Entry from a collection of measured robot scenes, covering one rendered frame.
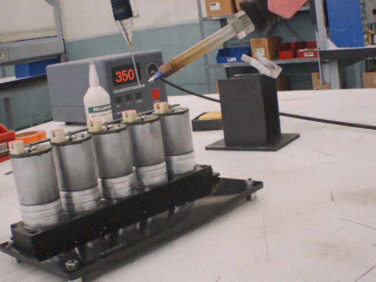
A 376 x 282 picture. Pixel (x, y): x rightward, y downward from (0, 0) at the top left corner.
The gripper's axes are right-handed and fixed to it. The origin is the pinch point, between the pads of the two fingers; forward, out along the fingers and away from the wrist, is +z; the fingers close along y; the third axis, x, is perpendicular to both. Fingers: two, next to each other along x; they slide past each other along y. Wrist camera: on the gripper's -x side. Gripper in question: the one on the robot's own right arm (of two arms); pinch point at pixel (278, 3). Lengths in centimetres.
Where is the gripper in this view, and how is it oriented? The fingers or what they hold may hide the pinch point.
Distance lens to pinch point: 34.3
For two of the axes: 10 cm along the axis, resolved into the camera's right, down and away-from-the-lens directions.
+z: -3.5, 9.2, 1.5
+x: 9.3, 3.4, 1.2
